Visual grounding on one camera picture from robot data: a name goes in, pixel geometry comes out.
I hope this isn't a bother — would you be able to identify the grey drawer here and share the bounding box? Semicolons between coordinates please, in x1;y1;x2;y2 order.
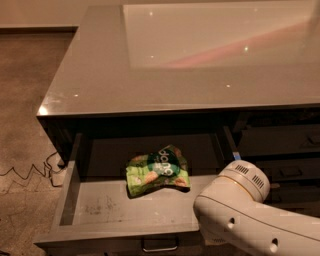
238;124;320;157
265;183;320;208
256;158;320;182
33;126;241;256

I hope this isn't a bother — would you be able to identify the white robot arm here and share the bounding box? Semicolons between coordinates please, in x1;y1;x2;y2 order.
193;160;320;256

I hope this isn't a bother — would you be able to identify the grey drawer cabinet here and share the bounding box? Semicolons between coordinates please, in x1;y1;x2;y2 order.
36;0;320;214

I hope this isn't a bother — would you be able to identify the green snack bag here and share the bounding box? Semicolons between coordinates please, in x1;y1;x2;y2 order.
126;145;191;198

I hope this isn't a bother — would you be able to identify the thin zigzag black cable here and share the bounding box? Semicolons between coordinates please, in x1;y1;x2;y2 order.
0;151;68;188

